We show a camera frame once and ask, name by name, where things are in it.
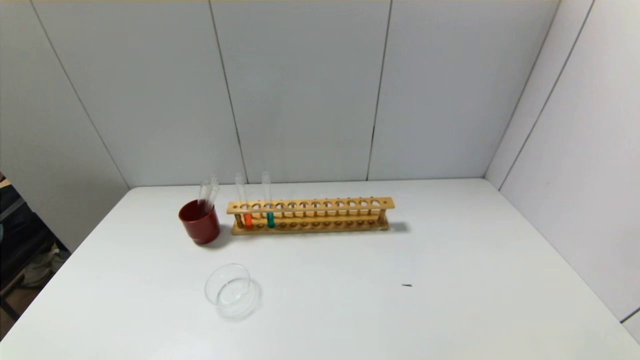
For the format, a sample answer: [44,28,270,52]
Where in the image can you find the blue pigment glass test tube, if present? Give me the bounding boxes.
[261,171,276,229]

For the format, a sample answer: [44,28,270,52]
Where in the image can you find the red pigment glass test tube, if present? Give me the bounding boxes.
[235,173,254,229]

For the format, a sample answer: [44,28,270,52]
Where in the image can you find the wooden test tube rack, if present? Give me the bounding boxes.
[226,197,396,235]

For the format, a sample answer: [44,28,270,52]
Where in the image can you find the dark red cup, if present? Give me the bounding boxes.
[178,199,221,246]

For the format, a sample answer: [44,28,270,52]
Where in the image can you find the clear glass dish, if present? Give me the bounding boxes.
[204,263,262,320]

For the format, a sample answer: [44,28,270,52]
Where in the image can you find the pale shoes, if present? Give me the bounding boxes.
[22,245,65,287]

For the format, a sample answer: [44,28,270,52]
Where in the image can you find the dark background furniture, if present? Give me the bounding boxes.
[0,172,69,323]

